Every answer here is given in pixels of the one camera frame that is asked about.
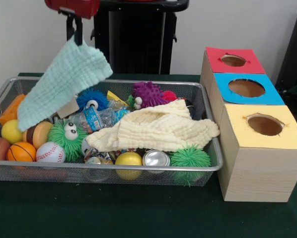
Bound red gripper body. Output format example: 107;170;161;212
44;0;100;20

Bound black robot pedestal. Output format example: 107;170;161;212
89;0;190;75

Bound shallow wire mesh bin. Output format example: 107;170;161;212
0;76;224;187

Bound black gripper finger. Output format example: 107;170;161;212
66;13;75;42
74;16;84;47

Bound orange basketball toy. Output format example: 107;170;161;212
7;142;37;162

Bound blue spiky ball with eyes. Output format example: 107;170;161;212
76;89;110;112

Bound pale yellow cloth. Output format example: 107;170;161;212
85;100;221;153

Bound plain green spiky ball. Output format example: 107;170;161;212
169;145;212;186

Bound mint green cloth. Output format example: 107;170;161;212
17;37;114;132

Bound yellow ball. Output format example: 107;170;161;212
115;152;143;180

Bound wooden box three holes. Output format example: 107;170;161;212
200;47;297;203

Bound purple spiky toy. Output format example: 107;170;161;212
132;81;165;109

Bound white baseball toy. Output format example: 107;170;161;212
36;142;66;164

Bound small silver can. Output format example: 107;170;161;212
143;150;171;174

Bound black chair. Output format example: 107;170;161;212
275;5;297;97

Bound clear plastic bottle blue label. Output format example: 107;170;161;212
69;106;129;132

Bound tan wooden block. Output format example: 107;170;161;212
57;97;80;119

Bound green spiky ball with eyes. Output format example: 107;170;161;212
48;121;88;162

